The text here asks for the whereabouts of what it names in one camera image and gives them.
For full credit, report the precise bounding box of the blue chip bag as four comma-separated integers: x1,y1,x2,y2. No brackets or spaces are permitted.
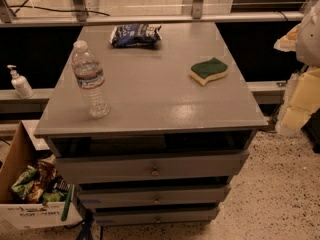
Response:
109,23,162,48

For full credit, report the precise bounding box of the grey drawer cabinet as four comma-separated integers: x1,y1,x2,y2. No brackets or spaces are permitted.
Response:
36,22,266,226

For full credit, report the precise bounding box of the green yellow sponge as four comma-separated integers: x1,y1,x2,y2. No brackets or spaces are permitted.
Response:
189,57,228,86

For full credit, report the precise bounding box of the brown snack bag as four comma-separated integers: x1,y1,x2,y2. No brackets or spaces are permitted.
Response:
27,160,57,204

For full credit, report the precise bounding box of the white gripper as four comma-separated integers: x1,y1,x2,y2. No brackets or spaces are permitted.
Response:
273,24,320,137

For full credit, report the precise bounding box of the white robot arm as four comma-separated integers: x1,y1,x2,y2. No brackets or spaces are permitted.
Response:
274,1,320,136

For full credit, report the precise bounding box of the green snack bag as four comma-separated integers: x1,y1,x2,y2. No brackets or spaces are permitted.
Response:
11,165,37,200

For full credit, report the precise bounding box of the white pump soap bottle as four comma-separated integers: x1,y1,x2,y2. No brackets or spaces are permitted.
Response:
7,65,34,98

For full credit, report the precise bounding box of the green marker pen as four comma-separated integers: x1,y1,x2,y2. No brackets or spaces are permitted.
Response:
61,184,73,221

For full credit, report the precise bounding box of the clear plastic water bottle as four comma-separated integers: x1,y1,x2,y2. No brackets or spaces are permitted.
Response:
71,40,110,119

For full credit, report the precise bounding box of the metal frame rail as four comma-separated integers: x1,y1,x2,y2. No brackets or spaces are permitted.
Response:
0,11,304,28

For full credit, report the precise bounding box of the cardboard box of snacks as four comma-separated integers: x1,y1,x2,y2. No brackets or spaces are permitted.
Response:
0,121,83,230

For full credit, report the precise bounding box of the black cable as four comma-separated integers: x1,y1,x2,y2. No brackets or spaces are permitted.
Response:
9,4,111,18

